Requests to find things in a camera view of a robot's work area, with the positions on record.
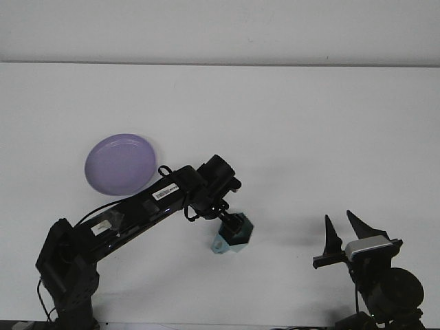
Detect pale blue hexagonal cup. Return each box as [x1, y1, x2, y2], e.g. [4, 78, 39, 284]
[210, 212, 255, 255]

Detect purple round plate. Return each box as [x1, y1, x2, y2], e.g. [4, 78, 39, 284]
[85, 133, 158, 197]

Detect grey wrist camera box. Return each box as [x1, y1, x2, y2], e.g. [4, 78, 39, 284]
[344, 236, 395, 261]

